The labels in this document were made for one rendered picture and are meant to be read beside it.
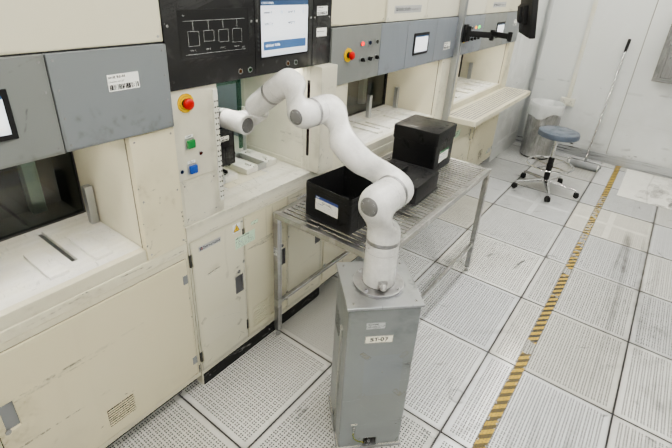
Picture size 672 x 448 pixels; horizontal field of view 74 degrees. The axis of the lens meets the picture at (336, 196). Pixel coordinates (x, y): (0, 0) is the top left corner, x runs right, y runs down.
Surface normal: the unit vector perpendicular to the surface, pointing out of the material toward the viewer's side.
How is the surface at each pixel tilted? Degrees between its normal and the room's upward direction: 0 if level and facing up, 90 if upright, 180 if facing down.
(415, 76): 90
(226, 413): 0
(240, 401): 0
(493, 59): 90
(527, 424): 0
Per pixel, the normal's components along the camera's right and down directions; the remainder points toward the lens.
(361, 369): 0.14, 0.44
